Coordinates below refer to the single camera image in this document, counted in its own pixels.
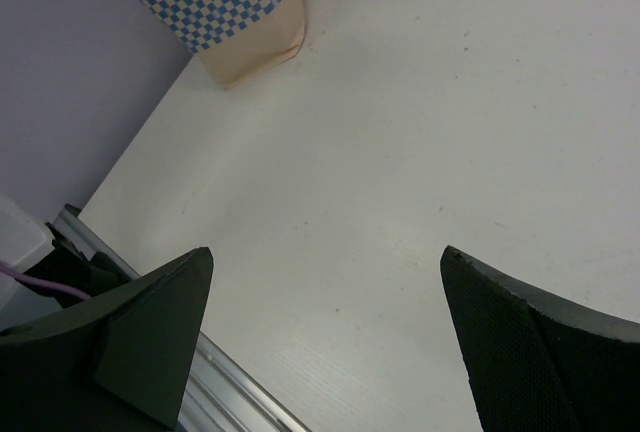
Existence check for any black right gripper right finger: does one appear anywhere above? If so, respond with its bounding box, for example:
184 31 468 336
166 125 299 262
440 246 639 431

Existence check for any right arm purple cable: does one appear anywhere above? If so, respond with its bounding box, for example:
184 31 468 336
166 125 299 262
0 259 94 301

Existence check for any aluminium rail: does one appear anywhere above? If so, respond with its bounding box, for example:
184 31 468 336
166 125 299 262
54 204 308 432

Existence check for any blue checkered paper bag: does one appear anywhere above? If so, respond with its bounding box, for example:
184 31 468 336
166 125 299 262
139 0 306 89

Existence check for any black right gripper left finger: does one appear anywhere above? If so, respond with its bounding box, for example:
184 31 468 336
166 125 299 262
1 247 214 431

